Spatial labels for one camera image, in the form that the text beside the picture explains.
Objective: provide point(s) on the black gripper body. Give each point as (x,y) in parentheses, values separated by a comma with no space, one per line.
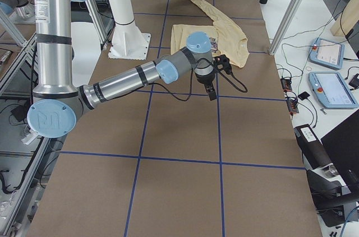
(205,81)

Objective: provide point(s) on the cream long-sleeve printed shirt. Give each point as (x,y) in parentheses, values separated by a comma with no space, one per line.
(225,35)

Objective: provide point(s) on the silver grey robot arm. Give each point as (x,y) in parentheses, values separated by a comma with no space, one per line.
(63,94)

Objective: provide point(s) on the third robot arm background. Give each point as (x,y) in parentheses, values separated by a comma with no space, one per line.
(23,8)

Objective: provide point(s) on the orange circuit board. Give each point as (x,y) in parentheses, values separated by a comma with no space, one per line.
(290,96)

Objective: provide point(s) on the lower blue teach pendant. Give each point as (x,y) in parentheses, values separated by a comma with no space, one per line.
(332,91)

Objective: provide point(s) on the blue teach pendant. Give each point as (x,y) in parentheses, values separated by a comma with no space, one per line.
(327,53)
(332,91)

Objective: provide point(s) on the black box with label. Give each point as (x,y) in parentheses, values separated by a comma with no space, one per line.
(311,146)

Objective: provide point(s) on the upper blue teach pendant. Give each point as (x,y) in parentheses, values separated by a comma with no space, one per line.
(327,53)

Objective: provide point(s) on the black monitor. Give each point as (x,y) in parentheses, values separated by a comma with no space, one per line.
(341,145)

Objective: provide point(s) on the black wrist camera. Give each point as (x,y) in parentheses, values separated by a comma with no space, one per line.
(222,63)

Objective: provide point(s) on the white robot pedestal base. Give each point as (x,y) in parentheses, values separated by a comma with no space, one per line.
(128,42)

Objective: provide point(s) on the aluminium frame post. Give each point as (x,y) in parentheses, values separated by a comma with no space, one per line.
(284,25)

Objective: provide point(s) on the aluminium frame rails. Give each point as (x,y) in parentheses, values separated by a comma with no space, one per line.
(27,160)

